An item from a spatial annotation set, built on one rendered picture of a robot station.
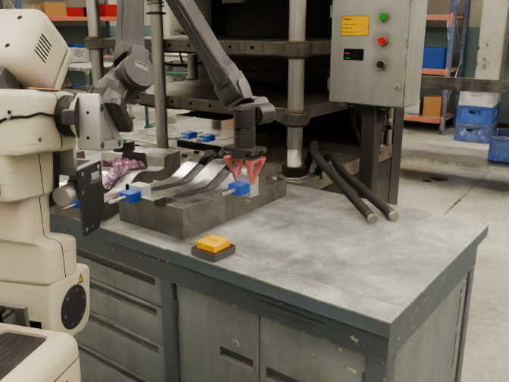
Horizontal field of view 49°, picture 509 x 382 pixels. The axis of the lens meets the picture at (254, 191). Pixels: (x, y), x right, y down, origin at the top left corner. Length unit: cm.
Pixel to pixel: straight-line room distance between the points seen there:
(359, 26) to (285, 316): 114
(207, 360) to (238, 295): 27
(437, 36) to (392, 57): 609
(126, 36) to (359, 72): 103
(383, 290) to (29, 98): 83
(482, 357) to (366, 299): 147
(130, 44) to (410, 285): 82
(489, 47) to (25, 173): 687
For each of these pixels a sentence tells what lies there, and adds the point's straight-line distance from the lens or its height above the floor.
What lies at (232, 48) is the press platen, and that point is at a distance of 233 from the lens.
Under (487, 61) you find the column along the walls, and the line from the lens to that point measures 767.
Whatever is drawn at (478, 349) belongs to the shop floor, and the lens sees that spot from 270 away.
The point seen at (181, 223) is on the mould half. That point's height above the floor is 85.
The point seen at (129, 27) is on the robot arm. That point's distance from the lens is 133.
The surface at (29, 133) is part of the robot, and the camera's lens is 116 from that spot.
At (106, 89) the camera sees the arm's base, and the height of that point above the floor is 123.
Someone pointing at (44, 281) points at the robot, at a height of 82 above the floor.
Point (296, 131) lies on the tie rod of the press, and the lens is 211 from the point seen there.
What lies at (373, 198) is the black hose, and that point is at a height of 84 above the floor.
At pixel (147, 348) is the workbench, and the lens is 180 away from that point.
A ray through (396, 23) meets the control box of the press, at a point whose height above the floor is 136.
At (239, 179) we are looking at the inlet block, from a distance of 151.
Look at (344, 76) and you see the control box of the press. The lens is 212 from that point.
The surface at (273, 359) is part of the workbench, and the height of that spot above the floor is 56.
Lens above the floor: 136
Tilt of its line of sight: 17 degrees down
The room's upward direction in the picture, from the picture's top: straight up
